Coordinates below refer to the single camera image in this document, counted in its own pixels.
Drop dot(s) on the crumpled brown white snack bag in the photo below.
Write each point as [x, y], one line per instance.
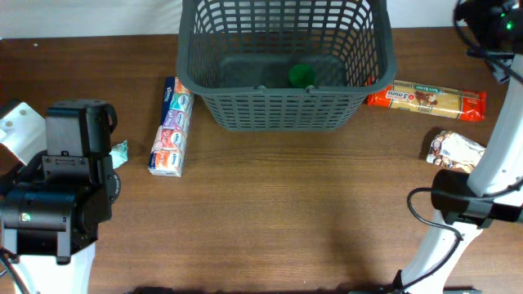
[451, 150]

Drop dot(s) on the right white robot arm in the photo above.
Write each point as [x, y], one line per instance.
[466, 204]

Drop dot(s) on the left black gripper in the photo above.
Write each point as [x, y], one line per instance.
[41, 180]

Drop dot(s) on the Kleenex tissue multipack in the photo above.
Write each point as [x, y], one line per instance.
[169, 148]

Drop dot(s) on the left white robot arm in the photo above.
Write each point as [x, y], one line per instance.
[54, 199]

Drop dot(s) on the green lid spice jar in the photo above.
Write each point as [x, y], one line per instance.
[301, 76]

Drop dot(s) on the spaghetti pack orange ends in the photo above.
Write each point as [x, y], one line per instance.
[469, 106]

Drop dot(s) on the grey plastic lattice basket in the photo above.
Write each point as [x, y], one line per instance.
[236, 56]

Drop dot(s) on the small teal tissue packet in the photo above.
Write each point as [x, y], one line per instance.
[119, 154]

